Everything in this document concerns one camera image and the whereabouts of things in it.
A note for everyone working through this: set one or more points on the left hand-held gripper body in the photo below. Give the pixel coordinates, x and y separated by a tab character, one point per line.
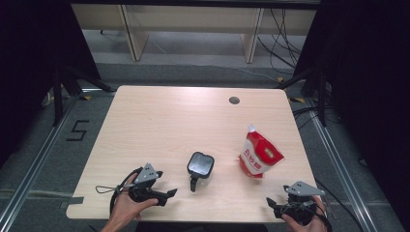
145	175

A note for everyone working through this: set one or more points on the person's right hand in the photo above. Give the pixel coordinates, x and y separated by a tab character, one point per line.
299	227

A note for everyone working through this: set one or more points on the grey table grommet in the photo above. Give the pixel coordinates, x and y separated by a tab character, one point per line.
234	100

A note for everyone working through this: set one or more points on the dark curtain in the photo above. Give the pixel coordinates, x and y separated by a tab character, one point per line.
32	64
370	80

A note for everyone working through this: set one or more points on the red and white sugar bag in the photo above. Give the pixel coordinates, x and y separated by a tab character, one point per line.
259	154

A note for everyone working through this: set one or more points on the beige wooden furniture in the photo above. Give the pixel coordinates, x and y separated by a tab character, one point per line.
135	29

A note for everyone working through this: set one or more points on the black metal stand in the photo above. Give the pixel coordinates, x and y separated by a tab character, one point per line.
321	96
58	96

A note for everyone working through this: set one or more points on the grey tape strip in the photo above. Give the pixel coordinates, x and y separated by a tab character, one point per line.
72	201

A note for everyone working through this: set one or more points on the person's left hand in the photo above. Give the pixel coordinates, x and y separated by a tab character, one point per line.
129	209

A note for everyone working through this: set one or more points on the yellow black floor marker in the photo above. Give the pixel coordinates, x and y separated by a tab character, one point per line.
85	97
297	100

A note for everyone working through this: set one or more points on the metal floor rail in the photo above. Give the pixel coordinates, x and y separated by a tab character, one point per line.
42	151
335	154

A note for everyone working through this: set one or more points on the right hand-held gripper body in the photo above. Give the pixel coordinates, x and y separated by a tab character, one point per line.
303	190

